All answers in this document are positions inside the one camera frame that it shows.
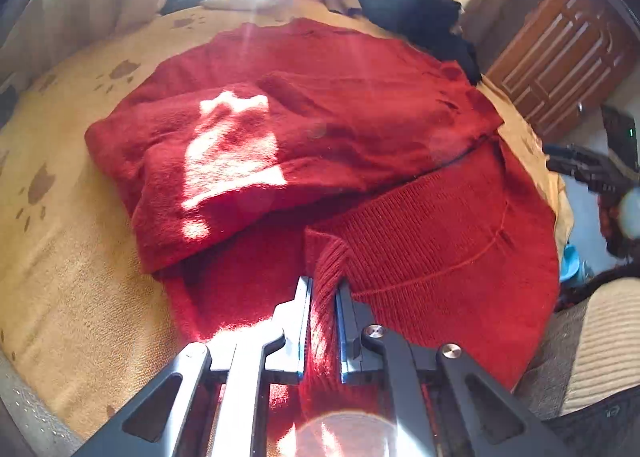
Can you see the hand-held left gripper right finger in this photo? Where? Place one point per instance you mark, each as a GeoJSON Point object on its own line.
{"type": "Point", "coordinates": [344, 337]}

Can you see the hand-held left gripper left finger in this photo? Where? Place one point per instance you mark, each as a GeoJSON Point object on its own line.
{"type": "Point", "coordinates": [302, 337]}

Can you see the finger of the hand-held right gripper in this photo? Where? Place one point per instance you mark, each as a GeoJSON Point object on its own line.
{"type": "Point", "coordinates": [575, 154]}
{"type": "Point", "coordinates": [580, 174]}

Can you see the red knit sweater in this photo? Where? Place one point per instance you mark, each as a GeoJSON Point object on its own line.
{"type": "Point", "coordinates": [375, 137]}

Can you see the light blue plastic object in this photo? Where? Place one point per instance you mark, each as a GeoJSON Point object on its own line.
{"type": "Point", "coordinates": [575, 264]}

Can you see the brown wooden door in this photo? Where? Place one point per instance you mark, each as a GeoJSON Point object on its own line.
{"type": "Point", "coordinates": [550, 52]}

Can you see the black knit sweater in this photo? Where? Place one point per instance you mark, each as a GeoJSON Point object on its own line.
{"type": "Point", "coordinates": [410, 12]}

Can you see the yellow paw-print blanket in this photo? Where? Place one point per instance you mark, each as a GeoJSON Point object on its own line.
{"type": "Point", "coordinates": [60, 262]}

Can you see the grey bed sheet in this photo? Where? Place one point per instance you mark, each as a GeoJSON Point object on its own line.
{"type": "Point", "coordinates": [25, 412]}

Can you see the white cloth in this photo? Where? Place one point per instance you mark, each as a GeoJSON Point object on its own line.
{"type": "Point", "coordinates": [230, 1]}

